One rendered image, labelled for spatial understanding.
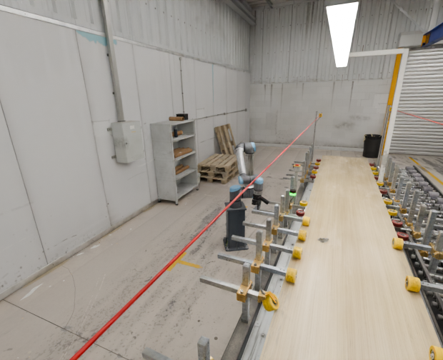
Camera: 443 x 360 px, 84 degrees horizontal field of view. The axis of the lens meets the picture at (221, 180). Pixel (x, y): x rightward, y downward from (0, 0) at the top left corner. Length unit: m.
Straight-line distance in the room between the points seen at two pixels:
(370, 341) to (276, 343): 0.44
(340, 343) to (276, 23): 10.03
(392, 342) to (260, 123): 9.46
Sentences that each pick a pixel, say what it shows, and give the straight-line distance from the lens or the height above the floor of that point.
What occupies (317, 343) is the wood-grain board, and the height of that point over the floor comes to 0.90.
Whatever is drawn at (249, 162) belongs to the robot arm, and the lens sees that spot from 3.08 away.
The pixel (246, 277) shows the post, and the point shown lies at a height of 1.03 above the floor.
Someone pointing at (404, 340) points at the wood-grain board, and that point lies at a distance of 1.61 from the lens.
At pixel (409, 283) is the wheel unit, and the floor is 0.96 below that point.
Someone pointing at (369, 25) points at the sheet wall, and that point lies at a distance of 10.35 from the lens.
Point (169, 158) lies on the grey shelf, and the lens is 4.65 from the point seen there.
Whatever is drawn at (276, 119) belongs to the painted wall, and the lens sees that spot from 10.29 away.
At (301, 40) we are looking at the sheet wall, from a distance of 10.30.
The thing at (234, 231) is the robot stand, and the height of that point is 0.28.
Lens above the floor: 1.99
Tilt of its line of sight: 19 degrees down
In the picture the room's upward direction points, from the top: 1 degrees counter-clockwise
